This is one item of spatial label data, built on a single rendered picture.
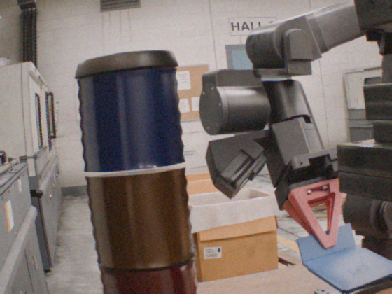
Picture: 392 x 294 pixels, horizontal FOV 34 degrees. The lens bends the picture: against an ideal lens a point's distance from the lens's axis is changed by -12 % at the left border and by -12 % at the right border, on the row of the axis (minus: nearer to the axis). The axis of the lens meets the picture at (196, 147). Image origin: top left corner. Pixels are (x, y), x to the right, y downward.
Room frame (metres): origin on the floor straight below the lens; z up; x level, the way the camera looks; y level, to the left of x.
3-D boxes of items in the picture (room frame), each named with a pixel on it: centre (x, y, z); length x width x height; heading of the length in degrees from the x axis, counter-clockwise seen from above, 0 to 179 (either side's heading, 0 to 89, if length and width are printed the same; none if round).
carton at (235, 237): (4.21, -0.15, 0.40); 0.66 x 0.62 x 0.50; 11
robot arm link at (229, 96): (0.79, -0.07, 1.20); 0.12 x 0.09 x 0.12; 116
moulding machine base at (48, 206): (7.54, 2.13, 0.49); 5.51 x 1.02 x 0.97; 10
